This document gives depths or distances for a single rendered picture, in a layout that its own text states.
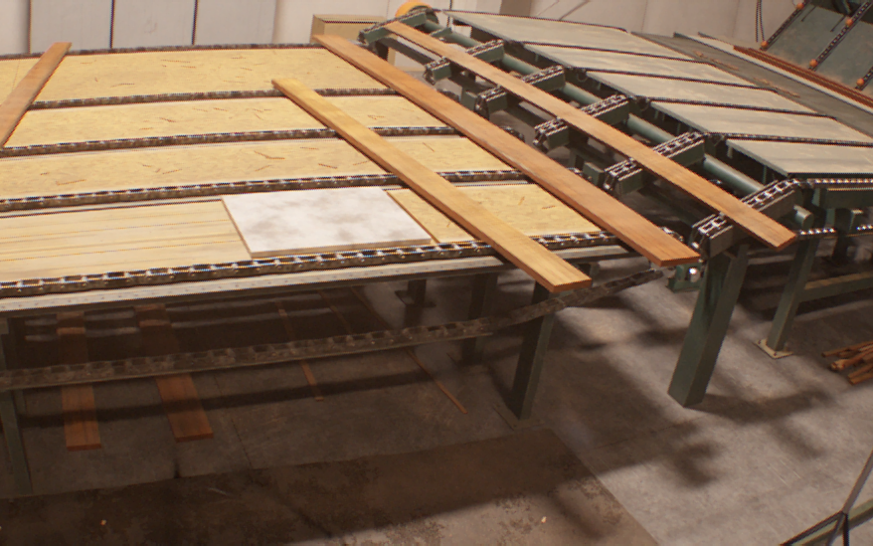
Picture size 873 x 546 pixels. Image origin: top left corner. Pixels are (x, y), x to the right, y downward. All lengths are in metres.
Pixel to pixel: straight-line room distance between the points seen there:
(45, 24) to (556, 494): 6.14
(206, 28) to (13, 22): 2.04
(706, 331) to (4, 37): 6.88
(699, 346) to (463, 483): 1.24
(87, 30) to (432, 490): 5.77
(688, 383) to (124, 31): 5.86
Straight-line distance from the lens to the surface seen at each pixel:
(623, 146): 3.86
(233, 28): 7.80
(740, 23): 12.26
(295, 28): 8.60
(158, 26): 7.67
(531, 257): 2.57
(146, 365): 2.45
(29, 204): 2.87
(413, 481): 2.90
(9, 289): 2.30
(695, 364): 3.58
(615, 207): 3.17
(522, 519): 2.84
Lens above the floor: 1.91
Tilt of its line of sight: 25 degrees down
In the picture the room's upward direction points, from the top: 9 degrees clockwise
